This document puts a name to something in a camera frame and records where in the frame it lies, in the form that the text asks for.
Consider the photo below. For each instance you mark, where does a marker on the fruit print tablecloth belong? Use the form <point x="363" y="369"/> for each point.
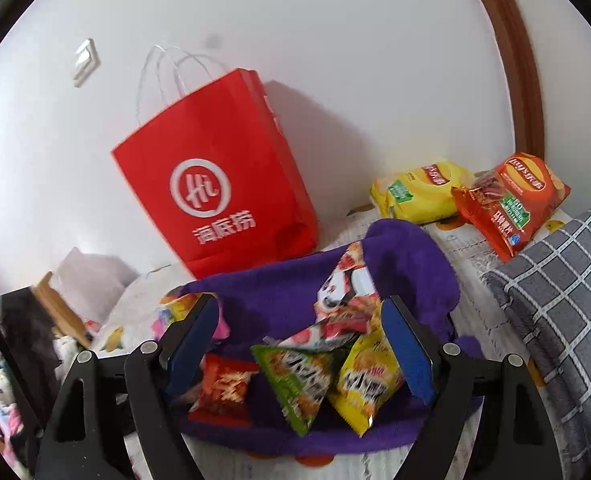
<point x="475" y="270"/>

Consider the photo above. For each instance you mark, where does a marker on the white wall switch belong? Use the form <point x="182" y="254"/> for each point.
<point x="85" y="62"/>

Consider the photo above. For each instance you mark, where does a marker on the yellow and pink snack packet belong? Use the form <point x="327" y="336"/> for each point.
<point x="180" y="307"/>

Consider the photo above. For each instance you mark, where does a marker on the brown door frame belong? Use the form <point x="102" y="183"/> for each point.
<point x="515" y="60"/>

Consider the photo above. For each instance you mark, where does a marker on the yellow chips bag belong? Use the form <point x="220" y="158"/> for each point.
<point x="415" y="192"/>

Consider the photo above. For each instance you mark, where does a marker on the pale cardboard box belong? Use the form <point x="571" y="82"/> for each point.
<point x="90" y="280"/>

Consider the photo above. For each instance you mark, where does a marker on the red paper bag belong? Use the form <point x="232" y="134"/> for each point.
<point x="215" y="160"/>

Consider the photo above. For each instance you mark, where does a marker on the red chips bag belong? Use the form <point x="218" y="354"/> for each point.
<point x="515" y="200"/>

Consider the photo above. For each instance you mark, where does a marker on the green triangular snack packet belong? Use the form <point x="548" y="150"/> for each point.
<point x="295" y="385"/>

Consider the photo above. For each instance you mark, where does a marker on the grey checked cloth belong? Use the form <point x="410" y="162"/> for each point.
<point x="565" y="300"/>

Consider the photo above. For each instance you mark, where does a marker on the dark furniture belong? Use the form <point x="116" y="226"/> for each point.
<point x="25" y="340"/>

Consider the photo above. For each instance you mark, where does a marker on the panda print snack packet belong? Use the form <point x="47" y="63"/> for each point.
<point x="343" y="285"/>

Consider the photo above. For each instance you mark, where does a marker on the red square snack packet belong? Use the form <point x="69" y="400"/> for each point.
<point x="223" y="390"/>

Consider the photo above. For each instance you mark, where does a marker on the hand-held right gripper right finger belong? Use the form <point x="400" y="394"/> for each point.
<point x="408" y="355"/>

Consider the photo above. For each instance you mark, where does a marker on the yellow triangular snack packet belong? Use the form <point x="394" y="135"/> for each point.
<point x="365" y="385"/>

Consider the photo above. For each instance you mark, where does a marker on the purple towel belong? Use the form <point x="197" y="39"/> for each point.
<point x="285" y="300"/>

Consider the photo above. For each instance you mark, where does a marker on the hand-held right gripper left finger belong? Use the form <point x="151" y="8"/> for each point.
<point x="190" y="355"/>

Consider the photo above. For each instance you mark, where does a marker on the red and white snack packet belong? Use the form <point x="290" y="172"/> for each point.
<point x="330" y="332"/>

